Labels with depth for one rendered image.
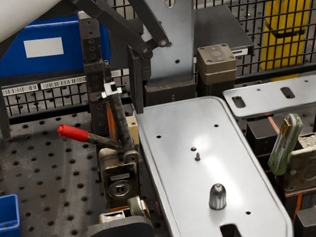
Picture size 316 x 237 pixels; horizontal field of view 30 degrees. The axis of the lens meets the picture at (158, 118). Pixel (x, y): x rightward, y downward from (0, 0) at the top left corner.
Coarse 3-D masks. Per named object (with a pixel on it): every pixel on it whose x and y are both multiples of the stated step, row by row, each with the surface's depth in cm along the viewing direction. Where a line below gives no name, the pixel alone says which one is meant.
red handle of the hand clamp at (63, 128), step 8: (64, 128) 106; (72, 128) 107; (64, 136) 107; (72, 136) 107; (80, 136) 108; (88, 136) 109; (96, 136) 110; (96, 144) 110; (104, 144) 111; (112, 144) 111; (120, 144) 113
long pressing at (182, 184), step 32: (160, 128) 128; (192, 128) 128; (224, 128) 128; (160, 160) 120; (192, 160) 120; (224, 160) 120; (256, 160) 120; (160, 192) 113; (192, 192) 113; (256, 192) 113; (192, 224) 107; (224, 224) 107; (256, 224) 107; (288, 224) 107
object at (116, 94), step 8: (104, 88) 104; (112, 88) 106; (120, 88) 104; (128, 88) 104; (104, 96) 104; (112, 96) 103; (120, 96) 105; (112, 104) 104; (120, 104) 105; (112, 112) 105; (120, 112) 106; (120, 120) 107; (120, 128) 108; (128, 128) 109; (120, 136) 109; (128, 136) 110; (128, 144) 111
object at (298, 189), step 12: (312, 132) 119; (300, 144) 116; (312, 144) 116; (288, 156) 115; (300, 156) 115; (312, 156) 116; (288, 168) 117; (300, 168) 118; (312, 168) 119; (276, 180) 124; (288, 180) 119; (300, 180) 120; (312, 180) 121; (288, 192) 122; (300, 192) 122; (312, 192) 124; (288, 204) 125; (300, 204) 125; (312, 204) 131
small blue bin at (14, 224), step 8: (0, 200) 143; (8, 200) 144; (16, 200) 142; (0, 208) 145; (8, 208) 145; (16, 208) 140; (0, 216) 146; (8, 216) 147; (16, 216) 148; (0, 224) 147; (8, 224) 147; (16, 224) 146; (0, 232) 135; (8, 232) 137; (16, 232) 137
